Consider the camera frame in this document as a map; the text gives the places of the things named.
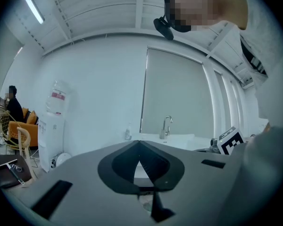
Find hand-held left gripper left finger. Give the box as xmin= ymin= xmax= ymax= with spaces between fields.
xmin=2 ymin=139 xmax=154 ymax=226

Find wooden chair brown seat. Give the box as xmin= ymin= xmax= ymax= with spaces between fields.
xmin=0 ymin=126 xmax=39 ymax=190

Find person's grey shirt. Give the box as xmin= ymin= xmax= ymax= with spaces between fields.
xmin=207 ymin=0 xmax=283 ymax=226

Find grey roller blind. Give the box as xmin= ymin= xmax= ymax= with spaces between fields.
xmin=140 ymin=47 xmax=216 ymax=140

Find white squeegee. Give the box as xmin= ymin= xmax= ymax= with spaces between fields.
xmin=0 ymin=158 xmax=18 ymax=170

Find black head camera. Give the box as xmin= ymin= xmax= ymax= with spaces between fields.
xmin=153 ymin=16 xmax=175 ymax=41

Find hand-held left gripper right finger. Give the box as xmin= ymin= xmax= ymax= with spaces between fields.
xmin=139 ymin=139 xmax=242 ymax=226

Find white sink vanity cabinet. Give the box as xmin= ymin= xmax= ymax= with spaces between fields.
xmin=131 ymin=132 xmax=218 ymax=152

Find eyeglasses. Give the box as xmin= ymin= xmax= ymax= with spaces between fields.
xmin=9 ymin=163 xmax=25 ymax=173

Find chrome faucet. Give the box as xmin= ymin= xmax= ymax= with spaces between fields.
xmin=158 ymin=115 xmax=174 ymax=140

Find ceiling tube light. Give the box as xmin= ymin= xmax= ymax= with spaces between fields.
xmin=21 ymin=0 xmax=46 ymax=24

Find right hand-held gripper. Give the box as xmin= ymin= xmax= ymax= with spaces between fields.
xmin=209 ymin=125 xmax=246 ymax=155

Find white water dispenser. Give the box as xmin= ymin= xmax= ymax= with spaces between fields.
xmin=37 ymin=113 xmax=66 ymax=173

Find orange armchair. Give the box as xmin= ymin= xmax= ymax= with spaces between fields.
xmin=8 ymin=107 xmax=40 ymax=148

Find person's head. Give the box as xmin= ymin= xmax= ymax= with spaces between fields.
xmin=163 ymin=0 xmax=249 ymax=33

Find black harness strap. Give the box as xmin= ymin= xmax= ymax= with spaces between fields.
xmin=240 ymin=35 xmax=267 ymax=75

